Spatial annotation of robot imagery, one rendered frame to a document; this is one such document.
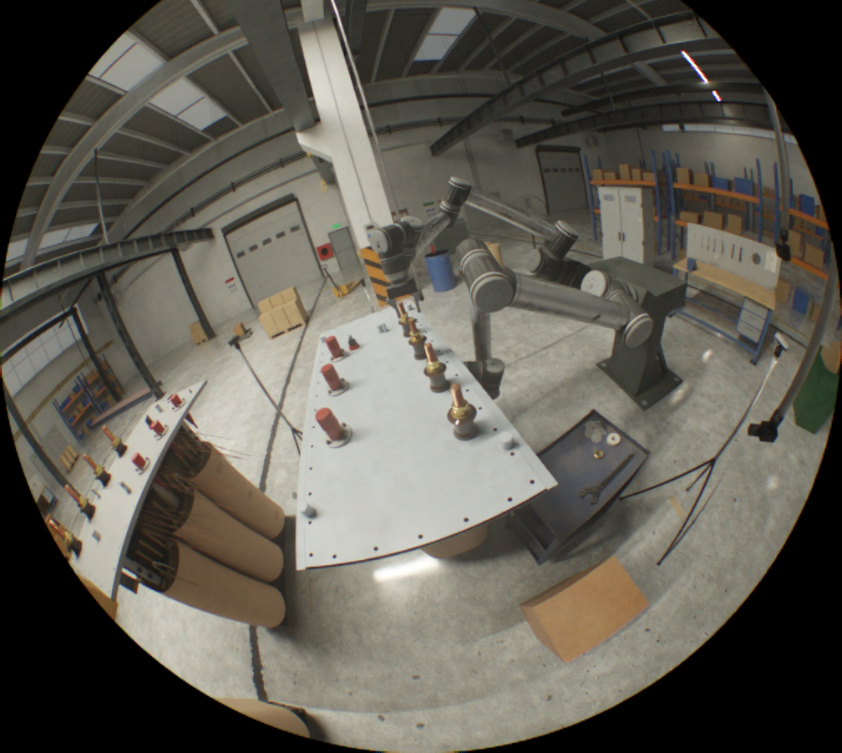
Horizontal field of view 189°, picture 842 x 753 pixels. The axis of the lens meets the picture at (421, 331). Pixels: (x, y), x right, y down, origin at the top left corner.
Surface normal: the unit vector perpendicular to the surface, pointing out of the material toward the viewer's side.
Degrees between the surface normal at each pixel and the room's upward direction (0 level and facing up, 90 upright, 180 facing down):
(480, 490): 0
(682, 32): 90
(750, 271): 90
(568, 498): 0
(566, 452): 0
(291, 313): 90
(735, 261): 90
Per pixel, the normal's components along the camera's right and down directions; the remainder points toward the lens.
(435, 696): -0.25, -0.85
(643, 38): -0.93, 0.34
